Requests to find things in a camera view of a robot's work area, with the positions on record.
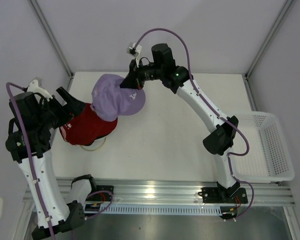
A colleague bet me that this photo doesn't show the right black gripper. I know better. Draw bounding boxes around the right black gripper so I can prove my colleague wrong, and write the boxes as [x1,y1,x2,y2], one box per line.
[119,58,163,91]

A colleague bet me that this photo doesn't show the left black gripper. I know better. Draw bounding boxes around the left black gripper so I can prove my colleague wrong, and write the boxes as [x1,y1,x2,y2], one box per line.
[37,86,86,128]

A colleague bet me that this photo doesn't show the red baseball cap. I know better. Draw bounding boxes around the red baseball cap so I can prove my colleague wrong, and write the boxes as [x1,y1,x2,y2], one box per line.
[59,103,118,146]

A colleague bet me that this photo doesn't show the purple LA baseball cap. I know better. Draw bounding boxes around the purple LA baseball cap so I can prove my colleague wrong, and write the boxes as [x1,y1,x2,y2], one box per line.
[90,74,146,122]

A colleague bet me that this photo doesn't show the gold wire hat stand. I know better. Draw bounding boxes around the gold wire hat stand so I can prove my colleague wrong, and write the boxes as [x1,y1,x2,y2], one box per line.
[80,137,107,152]

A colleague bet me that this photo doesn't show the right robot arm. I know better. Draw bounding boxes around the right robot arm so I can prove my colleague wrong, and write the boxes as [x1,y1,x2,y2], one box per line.
[120,43,240,202]

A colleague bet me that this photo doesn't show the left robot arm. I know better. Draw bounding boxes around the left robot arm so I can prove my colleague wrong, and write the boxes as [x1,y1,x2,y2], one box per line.
[5,82,98,240]

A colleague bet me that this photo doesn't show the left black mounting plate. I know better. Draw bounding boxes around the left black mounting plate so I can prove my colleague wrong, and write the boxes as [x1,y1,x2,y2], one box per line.
[96,185,114,202]

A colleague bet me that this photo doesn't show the black mounting plate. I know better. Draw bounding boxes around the black mounting plate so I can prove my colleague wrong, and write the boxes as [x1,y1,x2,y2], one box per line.
[198,187,248,204]
[96,185,114,202]

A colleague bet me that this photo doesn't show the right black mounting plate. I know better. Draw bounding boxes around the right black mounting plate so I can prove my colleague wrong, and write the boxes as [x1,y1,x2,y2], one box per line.
[198,187,248,204]

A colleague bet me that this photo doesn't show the white plastic basket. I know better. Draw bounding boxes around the white plastic basket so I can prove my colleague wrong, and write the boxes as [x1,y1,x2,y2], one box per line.
[230,111,295,183]

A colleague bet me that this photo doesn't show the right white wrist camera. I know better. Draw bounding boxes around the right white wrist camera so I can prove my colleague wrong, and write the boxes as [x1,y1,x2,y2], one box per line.
[126,42,142,66]

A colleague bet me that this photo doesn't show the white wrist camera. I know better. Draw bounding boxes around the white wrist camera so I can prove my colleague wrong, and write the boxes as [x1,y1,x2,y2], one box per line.
[25,78,53,101]
[126,42,142,66]

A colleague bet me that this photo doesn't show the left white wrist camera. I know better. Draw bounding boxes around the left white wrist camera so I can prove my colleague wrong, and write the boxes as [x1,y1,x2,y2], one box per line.
[25,78,53,101]

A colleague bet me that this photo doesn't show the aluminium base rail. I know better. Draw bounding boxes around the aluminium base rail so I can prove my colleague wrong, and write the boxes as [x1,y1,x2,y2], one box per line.
[22,177,296,208]

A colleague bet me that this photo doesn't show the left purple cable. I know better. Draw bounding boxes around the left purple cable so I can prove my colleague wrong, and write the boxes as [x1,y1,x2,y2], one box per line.
[6,81,113,240]

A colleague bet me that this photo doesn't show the left aluminium frame post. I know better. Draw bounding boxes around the left aluminium frame post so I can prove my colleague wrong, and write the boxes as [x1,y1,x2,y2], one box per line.
[27,0,74,79]

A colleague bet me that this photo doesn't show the aluminium frame post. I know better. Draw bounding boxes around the aluminium frame post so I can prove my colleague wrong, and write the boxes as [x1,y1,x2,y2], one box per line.
[244,0,296,80]
[27,0,74,79]

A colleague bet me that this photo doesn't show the white slotted cable duct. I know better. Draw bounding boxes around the white slotted cable duct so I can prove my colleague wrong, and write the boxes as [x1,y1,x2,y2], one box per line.
[102,204,226,216]

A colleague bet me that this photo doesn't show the right aluminium frame post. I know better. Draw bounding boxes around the right aluminium frame post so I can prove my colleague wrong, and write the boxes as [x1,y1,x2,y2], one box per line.
[244,0,296,80]

